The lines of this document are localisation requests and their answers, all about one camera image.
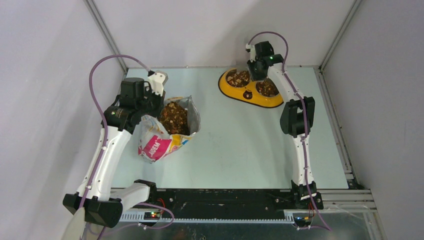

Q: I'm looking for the yellow double pet bowl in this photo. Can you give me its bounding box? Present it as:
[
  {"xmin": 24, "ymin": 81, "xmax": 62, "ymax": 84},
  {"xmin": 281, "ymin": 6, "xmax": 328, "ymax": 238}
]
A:
[{"xmin": 218, "ymin": 68, "xmax": 284, "ymax": 109}]

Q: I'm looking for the pet food bag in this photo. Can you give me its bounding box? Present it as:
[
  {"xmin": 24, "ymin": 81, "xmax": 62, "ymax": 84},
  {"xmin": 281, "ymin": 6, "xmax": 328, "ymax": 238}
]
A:
[{"xmin": 138, "ymin": 95, "xmax": 201, "ymax": 163}]

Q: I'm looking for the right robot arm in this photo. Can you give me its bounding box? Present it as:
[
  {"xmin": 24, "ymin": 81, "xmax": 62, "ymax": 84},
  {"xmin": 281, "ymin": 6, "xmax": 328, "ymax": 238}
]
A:
[{"xmin": 245, "ymin": 41, "xmax": 319, "ymax": 210}]

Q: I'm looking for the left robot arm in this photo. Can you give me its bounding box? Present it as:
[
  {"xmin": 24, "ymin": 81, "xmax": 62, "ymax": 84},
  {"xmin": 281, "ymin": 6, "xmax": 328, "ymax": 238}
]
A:
[{"xmin": 62, "ymin": 72, "xmax": 168, "ymax": 228}]

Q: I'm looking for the pet food kibble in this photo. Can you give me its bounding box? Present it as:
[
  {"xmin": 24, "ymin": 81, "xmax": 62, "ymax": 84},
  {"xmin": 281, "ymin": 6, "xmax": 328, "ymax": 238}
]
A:
[{"xmin": 158, "ymin": 101, "xmax": 190, "ymax": 136}]

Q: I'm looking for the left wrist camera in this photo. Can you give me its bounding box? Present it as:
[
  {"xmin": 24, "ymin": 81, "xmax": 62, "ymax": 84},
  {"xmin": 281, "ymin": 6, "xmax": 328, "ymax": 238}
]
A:
[{"xmin": 147, "ymin": 70, "xmax": 169, "ymax": 97}]

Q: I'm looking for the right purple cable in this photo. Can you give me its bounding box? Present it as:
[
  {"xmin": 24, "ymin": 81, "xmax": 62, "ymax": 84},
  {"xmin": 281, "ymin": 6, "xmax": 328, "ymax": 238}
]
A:
[{"xmin": 247, "ymin": 31, "xmax": 332, "ymax": 232}]

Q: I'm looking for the purple cable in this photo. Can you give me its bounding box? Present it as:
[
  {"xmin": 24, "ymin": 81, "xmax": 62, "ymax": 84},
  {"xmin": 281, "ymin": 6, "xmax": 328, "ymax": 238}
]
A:
[
  {"xmin": 247, "ymin": 31, "xmax": 332, "ymax": 232},
  {"xmin": 77, "ymin": 54, "xmax": 175, "ymax": 240}
]

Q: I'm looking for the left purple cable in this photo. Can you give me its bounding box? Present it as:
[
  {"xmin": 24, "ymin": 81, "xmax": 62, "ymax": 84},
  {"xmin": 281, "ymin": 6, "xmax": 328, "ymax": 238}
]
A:
[{"xmin": 77, "ymin": 54, "xmax": 175, "ymax": 240}]

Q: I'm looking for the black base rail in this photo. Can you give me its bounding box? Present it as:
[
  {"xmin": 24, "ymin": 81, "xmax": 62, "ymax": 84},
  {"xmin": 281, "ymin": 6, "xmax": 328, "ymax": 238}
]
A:
[{"xmin": 146, "ymin": 188, "xmax": 324, "ymax": 221}]

